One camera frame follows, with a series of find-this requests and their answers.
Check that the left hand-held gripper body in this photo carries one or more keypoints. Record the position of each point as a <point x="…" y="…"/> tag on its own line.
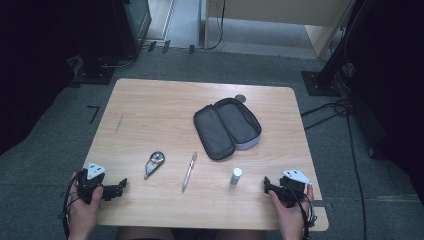
<point x="89" y="181"/>

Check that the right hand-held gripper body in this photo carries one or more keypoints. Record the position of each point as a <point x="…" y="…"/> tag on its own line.
<point x="293" y="186"/>

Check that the white green glue stick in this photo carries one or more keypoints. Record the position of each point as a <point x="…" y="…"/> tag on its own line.
<point x="236" y="176"/>

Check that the silver pen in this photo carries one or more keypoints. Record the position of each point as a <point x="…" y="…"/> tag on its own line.
<point x="189" y="171"/>

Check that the black pencil case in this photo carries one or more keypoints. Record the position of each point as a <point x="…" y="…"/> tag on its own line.
<point x="221" y="128"/>

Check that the person's right hand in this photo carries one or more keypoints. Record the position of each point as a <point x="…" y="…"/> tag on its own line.
<point x="293" y="220"/>

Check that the person's left hand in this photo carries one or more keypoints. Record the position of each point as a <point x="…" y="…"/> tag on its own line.
<point x="83" y="215"/>

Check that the grey correction tape dispenser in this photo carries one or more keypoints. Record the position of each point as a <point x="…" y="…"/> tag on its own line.
<point x="154" y="162"/>

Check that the person's left leg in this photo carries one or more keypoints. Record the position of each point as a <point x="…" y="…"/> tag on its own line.
<point x="143" y="234"/>

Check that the person's leg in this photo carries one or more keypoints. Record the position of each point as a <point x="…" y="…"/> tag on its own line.
<point x="240" y="235"/>
<point x="143" y="234"/>

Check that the person's right leg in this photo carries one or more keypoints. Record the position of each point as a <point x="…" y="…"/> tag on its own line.
<point x="240" y="235"/>

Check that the dark round table grommet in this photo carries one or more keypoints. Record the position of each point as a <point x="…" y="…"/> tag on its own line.
<point x="240" y="98"/>

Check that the black cabinet on stand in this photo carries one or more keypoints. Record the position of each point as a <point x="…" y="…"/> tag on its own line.
<point x="120" y="30"/>

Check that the light wooden desk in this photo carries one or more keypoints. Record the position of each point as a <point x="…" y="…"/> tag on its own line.
<point x="283" y="13"/>

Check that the black stand with base plate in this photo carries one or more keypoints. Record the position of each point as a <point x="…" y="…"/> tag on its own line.
<point x="321" y="83"/>

